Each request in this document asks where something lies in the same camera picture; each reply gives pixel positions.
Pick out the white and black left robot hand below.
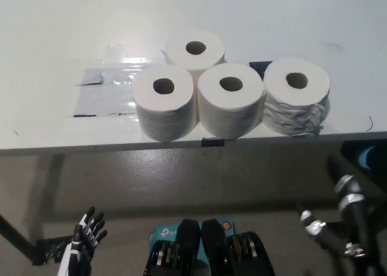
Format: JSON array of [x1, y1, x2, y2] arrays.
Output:
[[57, 206, 109, 276]]

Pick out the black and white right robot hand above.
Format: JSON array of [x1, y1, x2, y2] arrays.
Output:
[[298, 156, 387, 276]]

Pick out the wrinkled white toilet paper roll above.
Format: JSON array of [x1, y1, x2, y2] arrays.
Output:
[[262, 56, 332, 137]]

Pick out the black robot body blocks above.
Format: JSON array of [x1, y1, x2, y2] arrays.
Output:
[[141, 217, 276, 276]]

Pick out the smooth white toilet paper roll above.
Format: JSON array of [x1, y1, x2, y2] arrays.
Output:
[[164, 28, 227, 71], [197, 63, 267, 140], [131, 65, 197, 143]]

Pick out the black floor tape patch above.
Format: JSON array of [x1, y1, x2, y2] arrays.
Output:
[[35, 236, 75, 264]]

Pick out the black box with blue spot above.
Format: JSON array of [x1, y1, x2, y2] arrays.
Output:
[[340, 139, 387, 171]]

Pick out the black slanted table leg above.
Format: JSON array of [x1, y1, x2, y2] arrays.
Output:
[[0, 214, 40, 263]]

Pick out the teal tp-link box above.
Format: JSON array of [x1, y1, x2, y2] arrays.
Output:
[[148, 217, 235, 271]]

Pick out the grey tape patch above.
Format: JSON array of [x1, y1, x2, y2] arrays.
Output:
[[72, 67, 138, 118]]

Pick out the small black tape piece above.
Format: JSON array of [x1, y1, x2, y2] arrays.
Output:
[[201, 138, 226, 147]]

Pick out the black square tape mark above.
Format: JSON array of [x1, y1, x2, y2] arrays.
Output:
[[249, 61, 268, 74]]

